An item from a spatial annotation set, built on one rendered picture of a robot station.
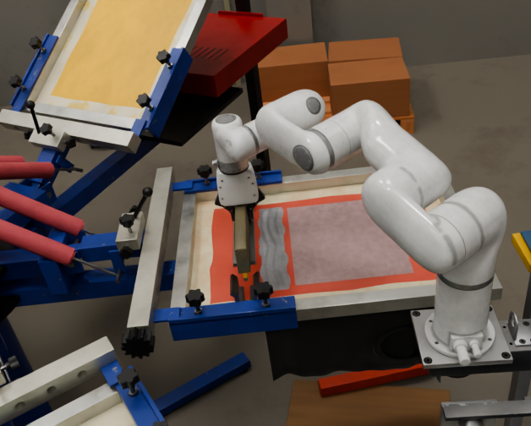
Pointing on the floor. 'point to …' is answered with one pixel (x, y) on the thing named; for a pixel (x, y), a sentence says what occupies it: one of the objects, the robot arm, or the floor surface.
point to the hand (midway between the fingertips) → (242, 215)
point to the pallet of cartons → (342, 75)
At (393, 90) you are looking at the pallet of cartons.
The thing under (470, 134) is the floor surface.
